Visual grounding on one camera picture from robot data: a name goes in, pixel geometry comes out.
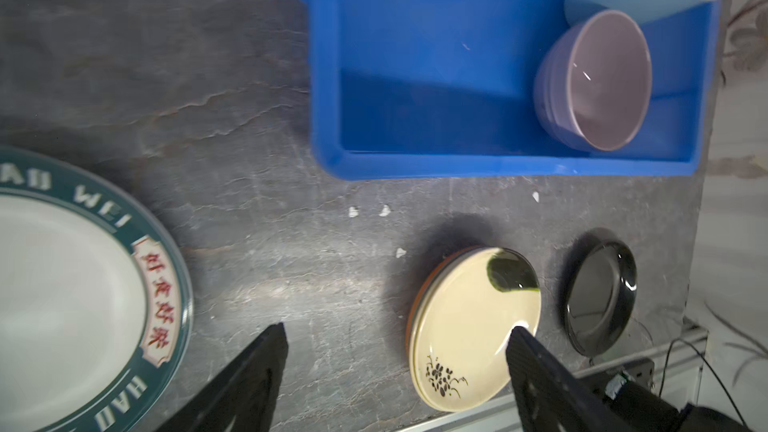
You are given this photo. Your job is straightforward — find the cream plate with black mark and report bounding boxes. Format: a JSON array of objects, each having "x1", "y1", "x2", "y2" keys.
[{"x1": 408, "y1": 246, "x2": 542, "y2": 412}]

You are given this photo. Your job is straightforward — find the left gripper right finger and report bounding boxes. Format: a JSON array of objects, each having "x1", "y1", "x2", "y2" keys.
[{"x1": 506, "y1": 326, "x2": 630, "y2": 431}]

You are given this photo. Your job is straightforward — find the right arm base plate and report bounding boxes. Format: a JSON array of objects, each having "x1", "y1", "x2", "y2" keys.
[{"x1": 575, "y1": 358, "x2": 655, "y2": 403}]

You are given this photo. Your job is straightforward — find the green rimmed white plate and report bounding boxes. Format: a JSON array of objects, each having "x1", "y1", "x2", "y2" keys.
[{"x1": 1, "y1": 146, "x2": 193, "y2": 431}]

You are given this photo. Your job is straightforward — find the blue plastic bin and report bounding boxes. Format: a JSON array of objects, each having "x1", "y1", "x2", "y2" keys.
[{"x1": 302, "y1": 0, "x2": 721, "y2": 180}]

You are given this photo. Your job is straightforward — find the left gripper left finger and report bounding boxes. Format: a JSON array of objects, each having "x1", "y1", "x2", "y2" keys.
[{"x1": 159, "y1": 323, "x2": 289, "y2": 431}]

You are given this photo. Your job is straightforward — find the purple ceramic bowl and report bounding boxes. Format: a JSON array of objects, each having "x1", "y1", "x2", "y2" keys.
[{"x1": 533, "y1": 9, "x2": 652, "y2": 152}]

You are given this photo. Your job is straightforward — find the orange plate under cream plate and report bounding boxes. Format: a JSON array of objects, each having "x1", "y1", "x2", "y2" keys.
[{"x1": 405, "y1": 245, "x2": 480, "y2": 361}]

